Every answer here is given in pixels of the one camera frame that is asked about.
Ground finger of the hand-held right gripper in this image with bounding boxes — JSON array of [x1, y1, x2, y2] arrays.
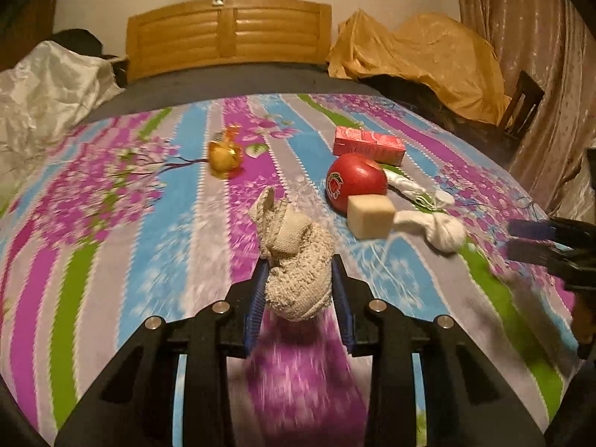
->
[[507, 241, 566, 267], [507, 219, 559, 242]]

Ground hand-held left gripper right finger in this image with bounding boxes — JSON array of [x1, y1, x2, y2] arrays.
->
[[330, 254, 548, 447]]

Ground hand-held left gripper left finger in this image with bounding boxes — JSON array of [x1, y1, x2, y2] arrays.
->
[[55, 261, 271, 447]]

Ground beige knitted cloth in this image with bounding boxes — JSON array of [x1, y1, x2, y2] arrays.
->
[[248, 186, 335, 322]]

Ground white knotted cloth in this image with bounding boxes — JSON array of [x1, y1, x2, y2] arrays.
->
[[395, 209, 466, 254]]

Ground beige foam cube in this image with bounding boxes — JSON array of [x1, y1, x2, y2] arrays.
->
[[347, 194, 396, 239]]

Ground dark wooden chair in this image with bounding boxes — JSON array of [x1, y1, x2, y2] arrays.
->
[[498, 71, 545, 140]]

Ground white twisted cloth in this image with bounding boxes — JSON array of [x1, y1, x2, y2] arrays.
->
[[379, 168, 441, 206]]

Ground red round ball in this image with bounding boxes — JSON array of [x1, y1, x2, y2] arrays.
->
[[325, 153, 389, 217]]

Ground floral striped blanket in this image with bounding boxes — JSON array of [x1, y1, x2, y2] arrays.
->
[[0, 93, 583, 447]]

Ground gold foil wrapper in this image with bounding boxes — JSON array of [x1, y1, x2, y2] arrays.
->
[[208, 125, 244, 178]]

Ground pink carton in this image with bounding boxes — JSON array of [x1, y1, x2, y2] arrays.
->
[[333, 126, 406, 167]]

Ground dark wooden desk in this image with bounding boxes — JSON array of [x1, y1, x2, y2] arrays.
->
[[368, 74, 513, 150]]

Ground beige patterned curtain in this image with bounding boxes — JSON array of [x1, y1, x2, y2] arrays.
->
[[454, 0, 596, 215]]

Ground yellow cloth cover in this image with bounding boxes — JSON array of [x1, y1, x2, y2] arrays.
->
[[326, 9, 513, 126]]

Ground grey bed sheet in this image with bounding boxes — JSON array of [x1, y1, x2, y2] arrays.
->
[[81, 58, 373, 124]]

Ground wooden headboard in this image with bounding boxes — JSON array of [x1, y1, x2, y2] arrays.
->
[[127, 0, 332, 82]]

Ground white satin cloth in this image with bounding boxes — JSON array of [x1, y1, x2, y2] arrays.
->
[[0, 41, 126, 182]]

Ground wooden wardrobe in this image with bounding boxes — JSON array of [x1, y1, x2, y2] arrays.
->
[[0, 0, 63, 73]]

